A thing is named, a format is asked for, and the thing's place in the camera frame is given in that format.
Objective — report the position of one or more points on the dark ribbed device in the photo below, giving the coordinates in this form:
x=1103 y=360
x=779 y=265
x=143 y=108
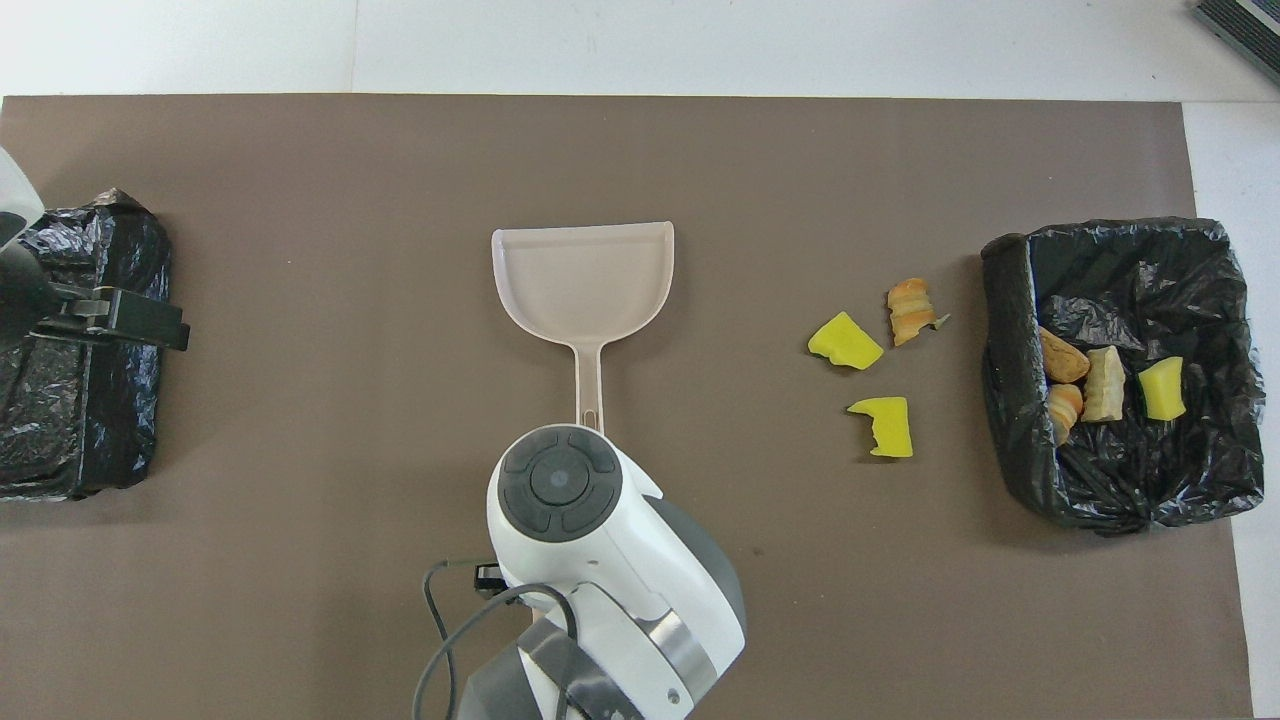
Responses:
x=1245 y=25

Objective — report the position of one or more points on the yellow sponge wedge piece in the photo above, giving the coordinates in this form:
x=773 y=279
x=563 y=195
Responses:
x=845 y=342

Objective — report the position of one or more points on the notched yellow sponge piece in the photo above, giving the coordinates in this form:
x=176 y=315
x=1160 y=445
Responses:
x=890 y=425

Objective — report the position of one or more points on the black bag lined bin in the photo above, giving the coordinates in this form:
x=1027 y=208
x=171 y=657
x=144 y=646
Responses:
x=1020 y=480
x=120 y=440

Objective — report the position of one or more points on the striped croissant piece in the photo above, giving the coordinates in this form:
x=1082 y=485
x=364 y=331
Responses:
x=1105 y=385
x=1063 y=410
x=908 y=310

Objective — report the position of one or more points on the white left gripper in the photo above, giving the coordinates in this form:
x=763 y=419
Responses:
x=20 y=200

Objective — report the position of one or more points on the brown round bread roll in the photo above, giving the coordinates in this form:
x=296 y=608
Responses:
x=1062 y=358

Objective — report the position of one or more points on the small yellow sponge piece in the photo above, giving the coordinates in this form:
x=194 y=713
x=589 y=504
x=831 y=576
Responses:
x=1162 y=390

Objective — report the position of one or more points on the brown table mat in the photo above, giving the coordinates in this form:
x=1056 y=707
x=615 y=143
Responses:
x=640 y=150

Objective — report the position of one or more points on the beige plastic dustpan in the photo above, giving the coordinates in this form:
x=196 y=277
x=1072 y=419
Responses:
x=580 y=280

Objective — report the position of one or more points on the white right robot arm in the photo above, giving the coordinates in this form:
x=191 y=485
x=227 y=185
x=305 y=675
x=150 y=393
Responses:
x=640 y=580

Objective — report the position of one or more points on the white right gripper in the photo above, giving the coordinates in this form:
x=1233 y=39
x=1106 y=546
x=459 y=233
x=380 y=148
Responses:
x=525 y=578

